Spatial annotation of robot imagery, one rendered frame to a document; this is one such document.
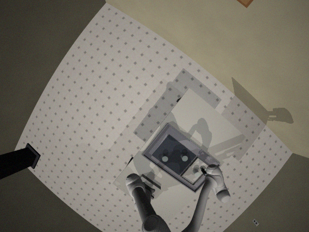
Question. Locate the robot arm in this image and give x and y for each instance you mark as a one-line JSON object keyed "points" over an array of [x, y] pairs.
{"points": [[141, 194]]}

